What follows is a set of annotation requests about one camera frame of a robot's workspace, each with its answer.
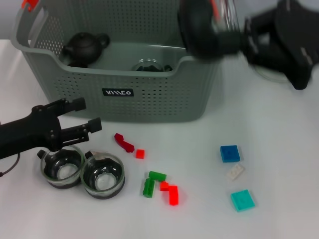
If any green toy brick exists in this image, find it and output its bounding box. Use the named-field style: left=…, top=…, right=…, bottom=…
left=149, top=171, right=167, bottom=182
left=143, top=178, right=156, bottom=199

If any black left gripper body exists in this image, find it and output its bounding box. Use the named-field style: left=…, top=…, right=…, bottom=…
left=0, top=104, right=62, bottom=160

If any long red toy brick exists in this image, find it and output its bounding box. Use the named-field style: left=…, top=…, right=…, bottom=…
left=168, top=185, right=180, bottom=206

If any dark red bent brick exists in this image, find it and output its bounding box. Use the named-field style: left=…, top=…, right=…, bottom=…
left=114, top=133, right=135, bottom=153

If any blue square toy plate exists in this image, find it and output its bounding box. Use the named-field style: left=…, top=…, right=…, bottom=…
left=220, top=144, right=242, bottom=163

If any thin dark gripper cable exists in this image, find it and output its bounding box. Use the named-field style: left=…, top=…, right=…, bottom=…
left=0, top=153, right=20, bottom=177

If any grey perforated storage basket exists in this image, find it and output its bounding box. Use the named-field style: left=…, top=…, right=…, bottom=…
left=11, top=0, right=225, bottom=124

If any orange basket latch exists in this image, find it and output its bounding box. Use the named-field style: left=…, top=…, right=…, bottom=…
left=21, top=0, right=38, bottom=12

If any glass pitcher black handle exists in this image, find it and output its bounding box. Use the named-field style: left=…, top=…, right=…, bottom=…
left=253, top=63, right=314, bottom=91

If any white toy brick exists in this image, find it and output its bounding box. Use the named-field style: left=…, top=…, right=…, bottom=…
left=226, top=164, right=246, bottom=180

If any teal square toy plate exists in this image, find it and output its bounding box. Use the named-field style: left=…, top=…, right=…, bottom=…
left=230, top=189, right=256, bottom=212

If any glass teacup black base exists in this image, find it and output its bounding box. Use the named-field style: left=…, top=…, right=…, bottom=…
left=177, top=0, right=247, bottom=66
left=80, top=150, right=126, bottom=200
left=131, top=58, right=173, bottom=72
left=37, top=145, right=85, bottom=189

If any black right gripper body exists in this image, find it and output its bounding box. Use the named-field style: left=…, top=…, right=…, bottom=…
left=274, top=0, right=319, bottom=73

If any black clay teapot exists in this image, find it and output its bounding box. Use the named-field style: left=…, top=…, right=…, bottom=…
left=61, top=32, right=111, bottom=68

